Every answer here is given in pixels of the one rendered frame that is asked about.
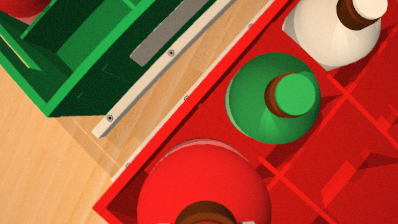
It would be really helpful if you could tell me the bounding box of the green crate with dividers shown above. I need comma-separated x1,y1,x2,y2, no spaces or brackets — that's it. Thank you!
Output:
0,0,217,118

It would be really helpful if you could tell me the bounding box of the red crate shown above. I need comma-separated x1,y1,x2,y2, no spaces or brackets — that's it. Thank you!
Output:
92,0,398,224

